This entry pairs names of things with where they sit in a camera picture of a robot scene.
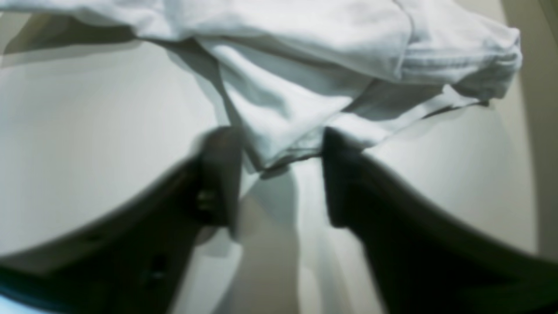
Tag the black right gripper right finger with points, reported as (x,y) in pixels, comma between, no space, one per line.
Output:
(424,261)

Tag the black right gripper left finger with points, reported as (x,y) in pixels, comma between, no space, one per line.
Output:
(134,259)

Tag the white t-shirt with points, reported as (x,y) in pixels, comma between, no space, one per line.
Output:
(290,67)

